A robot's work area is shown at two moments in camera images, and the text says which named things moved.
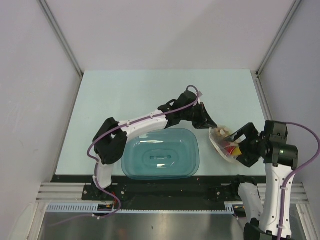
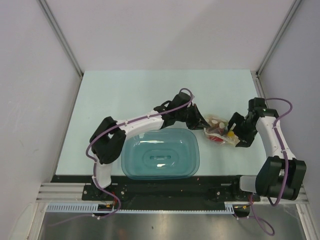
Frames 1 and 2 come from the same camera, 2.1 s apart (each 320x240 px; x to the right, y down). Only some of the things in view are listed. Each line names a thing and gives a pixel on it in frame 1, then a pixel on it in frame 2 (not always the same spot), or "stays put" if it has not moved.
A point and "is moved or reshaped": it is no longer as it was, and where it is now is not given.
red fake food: x=229 y=148 → x=214 y=138
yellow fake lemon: x=236 y=151 is moved or reshaped
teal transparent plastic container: x=167 y=154 stays put
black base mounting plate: x=157 y=188 stays put
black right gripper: x=249 y=131 → x=246 y=140
